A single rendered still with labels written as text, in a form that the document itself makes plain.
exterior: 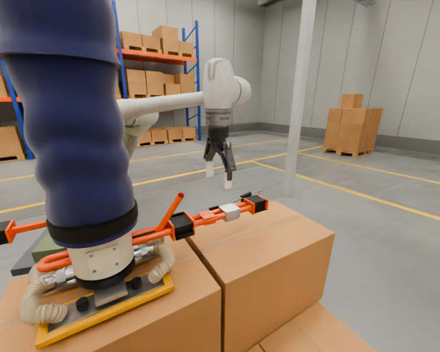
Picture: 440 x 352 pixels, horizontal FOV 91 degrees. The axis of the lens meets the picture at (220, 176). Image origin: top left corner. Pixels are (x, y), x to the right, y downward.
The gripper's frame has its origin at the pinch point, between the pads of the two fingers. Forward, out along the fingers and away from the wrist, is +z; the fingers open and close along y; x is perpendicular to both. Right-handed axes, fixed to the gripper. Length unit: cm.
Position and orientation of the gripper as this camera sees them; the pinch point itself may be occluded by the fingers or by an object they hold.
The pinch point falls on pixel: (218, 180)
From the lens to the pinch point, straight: 83.0
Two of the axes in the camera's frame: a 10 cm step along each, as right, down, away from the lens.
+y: 5.0, 2.8, -8.2
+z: 0.0, 9.5, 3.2
